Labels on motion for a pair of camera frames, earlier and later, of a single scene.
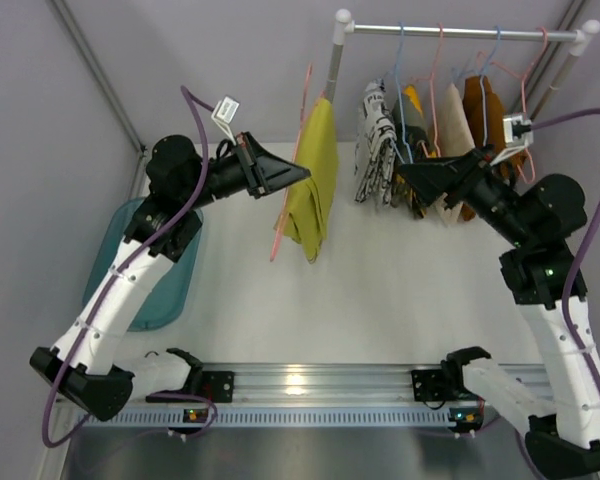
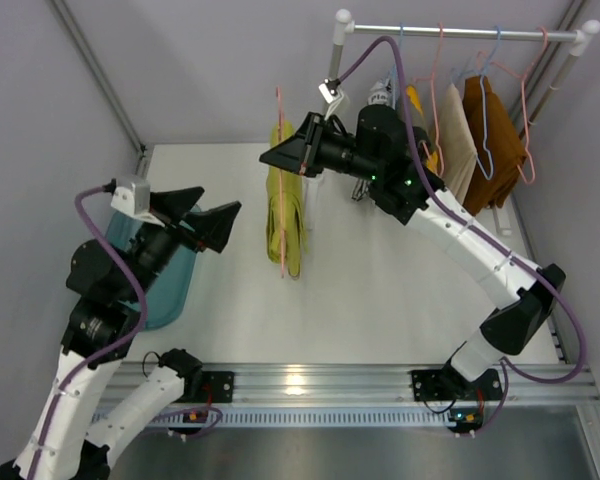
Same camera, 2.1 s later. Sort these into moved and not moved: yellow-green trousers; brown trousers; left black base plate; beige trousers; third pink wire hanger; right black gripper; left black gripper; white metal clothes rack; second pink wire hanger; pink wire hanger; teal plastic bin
Moved: pink wire hanger; yellow-green trousers; left black gripper; right black gripper
Not moved: left black base plate; second pink wire hanger; third pink wire hanger; white metal clothes rack; brown trousers; beige trousers; teal plastic bin
